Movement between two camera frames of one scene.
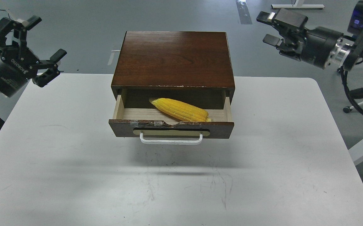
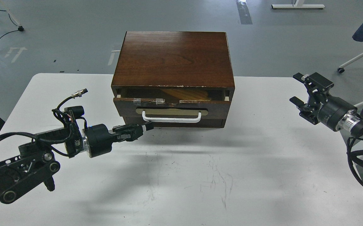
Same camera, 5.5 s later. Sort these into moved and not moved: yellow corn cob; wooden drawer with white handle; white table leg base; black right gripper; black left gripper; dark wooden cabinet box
Moved: wooden drawer with white handle; black left gripper; black right gripper; yellow corn cob
Not moved: white table leg base; dark wooden cabinet box
